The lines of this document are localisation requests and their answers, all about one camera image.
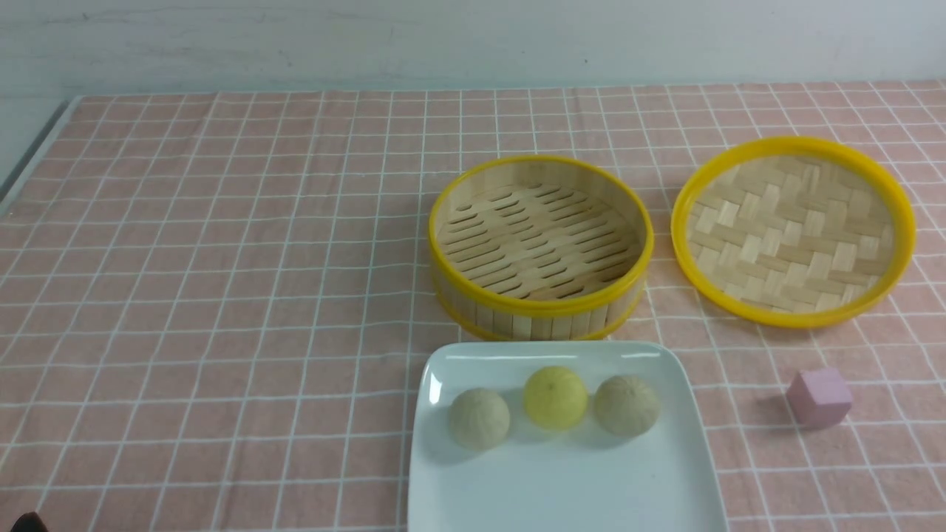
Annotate pink cube block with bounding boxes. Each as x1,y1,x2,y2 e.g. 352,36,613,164
785,367,854,429

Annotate yellow rimmed bamboo steamer basket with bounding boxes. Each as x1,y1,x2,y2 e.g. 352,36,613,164
428,154,655,341

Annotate yellow rimmed bamboo steamer lid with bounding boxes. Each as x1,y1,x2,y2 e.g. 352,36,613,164
671,136,916,329

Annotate white square plate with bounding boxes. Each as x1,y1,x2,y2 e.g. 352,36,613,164
406,341,729,531

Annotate yellow steamed bun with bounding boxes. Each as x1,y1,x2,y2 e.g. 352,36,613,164
523,366,589,432

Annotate dark object at bottom edge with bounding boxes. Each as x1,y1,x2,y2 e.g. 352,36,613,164
10,511,50,532

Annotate pink checkered tablecloth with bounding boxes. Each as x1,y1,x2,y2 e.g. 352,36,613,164
1,81,945,531

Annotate beige steamed bun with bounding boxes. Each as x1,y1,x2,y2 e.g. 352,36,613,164
447,387,511,452
592,374,661,439

